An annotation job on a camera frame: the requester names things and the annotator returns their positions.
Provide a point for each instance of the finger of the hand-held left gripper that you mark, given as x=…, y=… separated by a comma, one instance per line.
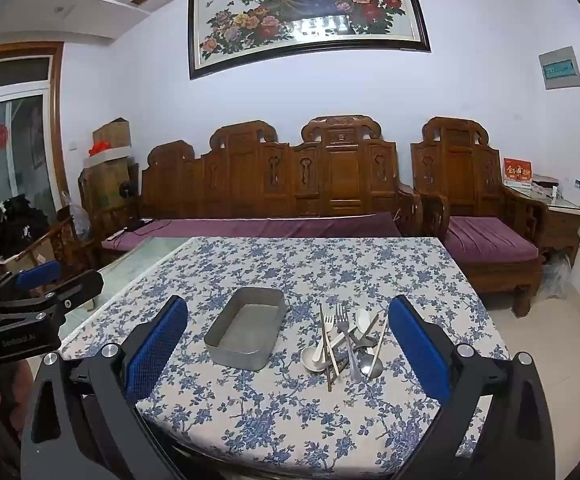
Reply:
x=77, y=285
x=37, y=275

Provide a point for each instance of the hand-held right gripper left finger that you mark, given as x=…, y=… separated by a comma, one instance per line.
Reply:
x=157, y=345

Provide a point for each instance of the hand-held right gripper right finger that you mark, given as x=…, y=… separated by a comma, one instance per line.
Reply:
x=417, y=355

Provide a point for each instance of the brown wooden chopstick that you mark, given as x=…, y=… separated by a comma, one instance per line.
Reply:
x=329, y=340
x=377, y=340
x=331, y=380

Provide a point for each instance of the metal spoon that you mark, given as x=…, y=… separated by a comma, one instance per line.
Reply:
x=372, y=366

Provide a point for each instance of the white soup spoon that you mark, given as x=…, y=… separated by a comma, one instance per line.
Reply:
x=362, y=321

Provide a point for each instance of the metal fork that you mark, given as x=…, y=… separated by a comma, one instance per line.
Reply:
x=352, y=360

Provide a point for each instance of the rectangular metal tray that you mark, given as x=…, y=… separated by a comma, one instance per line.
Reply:
x=245, y=330

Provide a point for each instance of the white plastic fork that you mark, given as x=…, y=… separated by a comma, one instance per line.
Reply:
x=328, y=317

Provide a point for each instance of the wide white rice spoon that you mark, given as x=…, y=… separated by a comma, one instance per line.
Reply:
x=312, y=358

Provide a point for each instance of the wooden chair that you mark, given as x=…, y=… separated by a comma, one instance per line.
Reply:
x=62, y=242

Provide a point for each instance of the green patterned table mat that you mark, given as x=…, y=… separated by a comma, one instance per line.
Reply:
x=120, y=280

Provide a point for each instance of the black clothes pile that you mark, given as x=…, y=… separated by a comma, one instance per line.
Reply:
x=15, y=225

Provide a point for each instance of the white remote control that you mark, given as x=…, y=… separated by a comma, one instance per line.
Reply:
x=113, y=234

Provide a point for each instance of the clear plastic bag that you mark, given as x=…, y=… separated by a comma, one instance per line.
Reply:
x=554, y=277
x=72, y=212

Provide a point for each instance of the black device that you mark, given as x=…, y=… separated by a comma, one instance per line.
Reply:
x=139, y=224

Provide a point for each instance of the large printed cardboard box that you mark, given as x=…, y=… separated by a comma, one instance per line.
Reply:
x=107, y=185

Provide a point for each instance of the small black fan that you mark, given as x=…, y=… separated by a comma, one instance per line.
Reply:
x=127, y=190

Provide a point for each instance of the wooden framed glass door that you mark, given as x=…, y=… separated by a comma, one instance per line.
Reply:
x=20, y=160

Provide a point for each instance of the flat white box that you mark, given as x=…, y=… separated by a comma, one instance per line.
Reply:
x=117, y=156

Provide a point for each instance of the red paper decoration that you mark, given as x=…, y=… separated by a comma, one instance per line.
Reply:
x=99, y=149

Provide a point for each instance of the blue floral tablecloth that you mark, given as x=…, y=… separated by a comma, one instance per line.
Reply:
x=280, y=420

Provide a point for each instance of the long purple sofa cushion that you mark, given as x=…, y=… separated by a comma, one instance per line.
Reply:
x=250, y=228

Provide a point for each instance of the open brown cardboard box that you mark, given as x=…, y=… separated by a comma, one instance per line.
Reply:
x=112, y=135

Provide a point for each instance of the carved wooden armchair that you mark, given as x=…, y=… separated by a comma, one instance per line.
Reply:
x=462, y=170

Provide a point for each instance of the wooden side table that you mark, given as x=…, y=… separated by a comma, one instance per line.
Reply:
x=559, y=225

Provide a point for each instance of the carved wooden sofa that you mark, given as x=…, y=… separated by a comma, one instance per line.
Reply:
x=340, y=170

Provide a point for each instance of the red box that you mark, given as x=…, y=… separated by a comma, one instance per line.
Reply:
x=517, y=172

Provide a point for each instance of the framed peacock flower painting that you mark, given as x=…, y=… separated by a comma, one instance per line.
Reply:
x=295, y=10

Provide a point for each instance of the grey wall electrical panel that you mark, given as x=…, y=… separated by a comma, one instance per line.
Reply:
x=559, y=67

